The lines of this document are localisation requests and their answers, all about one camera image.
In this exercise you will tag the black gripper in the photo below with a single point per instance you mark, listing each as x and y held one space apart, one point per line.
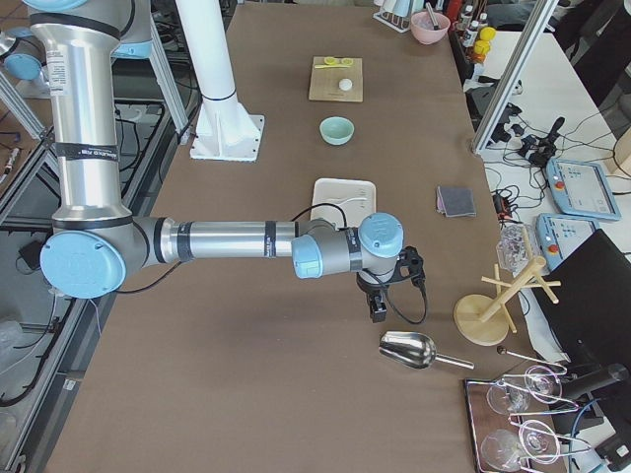
369 287

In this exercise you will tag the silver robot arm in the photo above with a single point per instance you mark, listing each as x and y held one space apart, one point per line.
97 242

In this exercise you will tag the mint green bowl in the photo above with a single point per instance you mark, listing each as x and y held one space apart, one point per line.
336 130

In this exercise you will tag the pink bowl with ice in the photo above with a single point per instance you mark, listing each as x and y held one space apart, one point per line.
423 29

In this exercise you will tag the metal pestle in bowl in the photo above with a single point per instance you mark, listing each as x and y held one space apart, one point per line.
433 16

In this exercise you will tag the metal scoop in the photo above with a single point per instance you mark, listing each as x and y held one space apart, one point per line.
416 350

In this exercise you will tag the cream rectangular tray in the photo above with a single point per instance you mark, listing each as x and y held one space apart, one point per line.
355 212

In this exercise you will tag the wooden mug tree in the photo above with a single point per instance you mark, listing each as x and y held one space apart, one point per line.
485 321

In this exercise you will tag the grey folded cloth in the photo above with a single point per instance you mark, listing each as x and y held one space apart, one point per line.
455 201

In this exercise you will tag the clear glass jar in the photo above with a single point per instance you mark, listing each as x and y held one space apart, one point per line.
514 248

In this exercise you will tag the wine glass rack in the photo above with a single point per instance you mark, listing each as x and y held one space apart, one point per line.
510 421

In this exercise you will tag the blue teach pendant near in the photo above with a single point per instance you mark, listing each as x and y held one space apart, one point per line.
559 235

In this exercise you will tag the blue teach pendant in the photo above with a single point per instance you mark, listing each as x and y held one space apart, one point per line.
581 189
559 235

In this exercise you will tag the black monitor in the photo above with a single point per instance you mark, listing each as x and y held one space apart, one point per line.
591 320

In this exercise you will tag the wooden cutting board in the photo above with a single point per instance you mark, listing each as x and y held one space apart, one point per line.
324 82

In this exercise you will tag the blue teach pendant far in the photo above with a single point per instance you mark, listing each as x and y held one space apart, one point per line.
581 189

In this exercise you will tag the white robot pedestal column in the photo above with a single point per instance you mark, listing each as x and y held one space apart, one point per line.
224 131

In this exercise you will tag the aluminium frame post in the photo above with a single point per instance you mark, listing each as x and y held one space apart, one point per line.
538 20

